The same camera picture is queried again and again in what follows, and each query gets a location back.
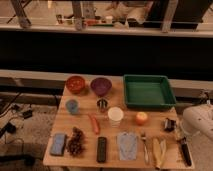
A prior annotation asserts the purple bowl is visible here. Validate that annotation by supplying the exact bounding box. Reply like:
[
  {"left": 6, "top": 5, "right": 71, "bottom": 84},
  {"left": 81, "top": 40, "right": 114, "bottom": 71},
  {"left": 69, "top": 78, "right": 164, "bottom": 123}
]
[{"left": 90, "top": 77, "right": 112, "bottom": 97}]

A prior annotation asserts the light blue cloth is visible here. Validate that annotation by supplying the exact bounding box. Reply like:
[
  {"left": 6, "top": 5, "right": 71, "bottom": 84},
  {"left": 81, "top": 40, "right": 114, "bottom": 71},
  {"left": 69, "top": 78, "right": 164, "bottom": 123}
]
[{"left": 117, "top": 132, "right": 137, "bottom": 160}]

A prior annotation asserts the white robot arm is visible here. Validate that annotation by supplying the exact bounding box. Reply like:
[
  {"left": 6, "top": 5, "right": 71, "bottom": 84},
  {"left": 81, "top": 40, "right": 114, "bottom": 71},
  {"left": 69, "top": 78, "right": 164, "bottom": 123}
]
[{"left": 164, "top": 103, "right": 213, "bottom": 141}]

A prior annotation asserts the red yellow apple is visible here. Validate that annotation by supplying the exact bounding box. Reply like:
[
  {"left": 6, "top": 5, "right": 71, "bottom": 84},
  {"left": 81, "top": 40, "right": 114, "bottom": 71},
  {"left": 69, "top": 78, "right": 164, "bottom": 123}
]
[{"left": 135, "top": 112, "right": 148, "bottom": 126}]

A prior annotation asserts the blue sponge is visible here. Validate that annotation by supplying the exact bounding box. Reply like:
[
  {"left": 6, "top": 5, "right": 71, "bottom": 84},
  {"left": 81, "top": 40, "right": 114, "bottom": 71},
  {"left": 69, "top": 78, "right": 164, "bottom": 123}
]
[{"left": 50, "top": 133, "right": 67, "bottom": 156}]

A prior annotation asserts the small metal cup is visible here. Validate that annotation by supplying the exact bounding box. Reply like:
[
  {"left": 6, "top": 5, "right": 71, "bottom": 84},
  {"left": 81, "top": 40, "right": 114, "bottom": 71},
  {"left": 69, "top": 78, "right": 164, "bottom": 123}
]
[{"left": 97, "top": 98, "right": 108, "bottom": 112}]

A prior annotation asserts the black remote control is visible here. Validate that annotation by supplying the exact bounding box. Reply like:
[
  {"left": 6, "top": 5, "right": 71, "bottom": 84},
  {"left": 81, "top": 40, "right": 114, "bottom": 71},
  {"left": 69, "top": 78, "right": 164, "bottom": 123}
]
[{"left": 96, "top": 137, "right": 107, "bottom": 163}]

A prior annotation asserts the green plastic tray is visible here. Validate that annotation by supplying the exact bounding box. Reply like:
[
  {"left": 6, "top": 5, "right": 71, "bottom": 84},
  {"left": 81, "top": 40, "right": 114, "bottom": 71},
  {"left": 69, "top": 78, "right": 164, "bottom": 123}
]
[{"left": 123, "top": 75, "right": 176, "bottom": 110}]

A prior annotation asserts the orange carrot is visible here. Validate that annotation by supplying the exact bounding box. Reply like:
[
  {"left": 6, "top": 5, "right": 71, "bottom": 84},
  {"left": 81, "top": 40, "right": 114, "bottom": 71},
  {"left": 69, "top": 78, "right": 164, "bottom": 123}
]
[{"left": 88, "top": 114, "right": 100, "bottom": 135}]

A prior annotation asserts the blue plastic cup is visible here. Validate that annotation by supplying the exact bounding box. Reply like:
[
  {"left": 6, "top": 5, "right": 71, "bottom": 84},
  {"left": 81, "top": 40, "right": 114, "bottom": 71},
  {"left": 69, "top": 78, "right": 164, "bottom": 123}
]
[{"left": 65, "top": 99, "right": 79, "bottom": 115}]

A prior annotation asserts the bunch of dark grapes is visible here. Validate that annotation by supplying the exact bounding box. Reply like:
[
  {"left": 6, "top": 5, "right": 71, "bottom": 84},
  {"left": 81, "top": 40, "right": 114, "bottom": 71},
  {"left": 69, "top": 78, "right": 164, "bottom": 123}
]
[{"left": 67, "top": 127, "right": 84, "bottom": 156}]

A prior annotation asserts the white paper cup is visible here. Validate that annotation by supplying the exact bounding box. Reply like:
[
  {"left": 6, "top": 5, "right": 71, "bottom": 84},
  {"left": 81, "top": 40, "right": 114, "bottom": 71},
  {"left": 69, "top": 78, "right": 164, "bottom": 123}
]
[{"left": 108, "top": 107, "right": 124, "bottom": 127}]

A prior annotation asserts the red bowl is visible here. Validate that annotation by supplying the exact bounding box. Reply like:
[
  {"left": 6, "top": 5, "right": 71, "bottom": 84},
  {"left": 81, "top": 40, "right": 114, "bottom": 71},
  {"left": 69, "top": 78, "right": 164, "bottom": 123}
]
[{"left": 66, "top": 76, "right": 85, "bottom": 94}]

